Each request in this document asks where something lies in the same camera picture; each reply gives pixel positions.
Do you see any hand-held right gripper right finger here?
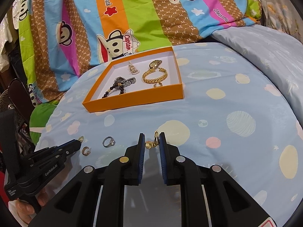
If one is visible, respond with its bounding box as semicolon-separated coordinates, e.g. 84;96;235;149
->
159;132;276;227

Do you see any orange cardboard box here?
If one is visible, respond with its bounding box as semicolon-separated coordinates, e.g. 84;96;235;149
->
82;47;184;113

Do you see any green round cushion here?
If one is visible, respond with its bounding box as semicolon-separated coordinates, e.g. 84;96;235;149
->
30;100;58;145

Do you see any silver ring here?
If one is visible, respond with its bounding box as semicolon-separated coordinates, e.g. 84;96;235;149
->
102;136;116;148

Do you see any floral cloth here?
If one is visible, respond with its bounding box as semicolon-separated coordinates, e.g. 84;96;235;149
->
258;0;299;38

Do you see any striped cartoon monkey blanket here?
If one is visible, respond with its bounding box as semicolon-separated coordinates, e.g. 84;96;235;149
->
14;0;263;107

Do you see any silver wristwatch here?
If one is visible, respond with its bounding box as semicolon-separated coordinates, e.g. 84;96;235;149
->
112;76;138;89

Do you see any dark chair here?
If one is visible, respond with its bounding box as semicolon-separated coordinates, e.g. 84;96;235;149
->
8;79;32;114

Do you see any black bead bracelet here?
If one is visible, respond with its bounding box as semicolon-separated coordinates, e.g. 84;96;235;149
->
102;80;127;99

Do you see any pale blue quilt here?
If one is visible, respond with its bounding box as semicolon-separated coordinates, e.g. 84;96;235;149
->
211;25;303;114

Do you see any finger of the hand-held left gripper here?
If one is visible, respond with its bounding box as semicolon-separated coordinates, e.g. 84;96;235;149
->
28;144;82;166
55;139;83;150

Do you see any blue planet print bedsheet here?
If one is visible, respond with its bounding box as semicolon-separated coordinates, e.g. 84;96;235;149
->
35;43;303;227

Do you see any person's left hand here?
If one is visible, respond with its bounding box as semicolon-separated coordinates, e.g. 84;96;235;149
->
8;187;49;225

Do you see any small electric fan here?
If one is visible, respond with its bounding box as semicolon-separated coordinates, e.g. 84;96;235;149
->
0;91;12;114

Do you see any pearl bracelet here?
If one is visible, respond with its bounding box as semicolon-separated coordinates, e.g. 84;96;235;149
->
128;61;140;75

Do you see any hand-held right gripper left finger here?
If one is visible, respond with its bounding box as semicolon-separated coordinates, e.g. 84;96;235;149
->
28;133;145;227

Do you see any gold drop earring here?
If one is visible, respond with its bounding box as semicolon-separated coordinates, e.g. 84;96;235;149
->
145;131;159;150

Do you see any white lace garment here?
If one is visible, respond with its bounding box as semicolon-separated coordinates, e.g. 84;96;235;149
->
0;0;25;57

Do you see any gold braided bangle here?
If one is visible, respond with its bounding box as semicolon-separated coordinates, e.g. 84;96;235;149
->
142;68;168;85

